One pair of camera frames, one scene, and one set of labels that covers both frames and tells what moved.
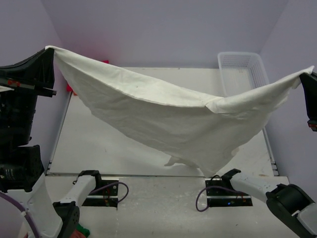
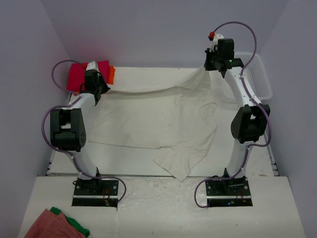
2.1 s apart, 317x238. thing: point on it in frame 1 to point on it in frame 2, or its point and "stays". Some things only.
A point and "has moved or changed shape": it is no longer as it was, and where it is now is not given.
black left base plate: [106, 197] stays
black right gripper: [309, 82] to [207, 65]
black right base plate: [221, 193] stays
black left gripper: [41, 69] to [100, 78]
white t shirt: [203, 133] has moved or changed shape
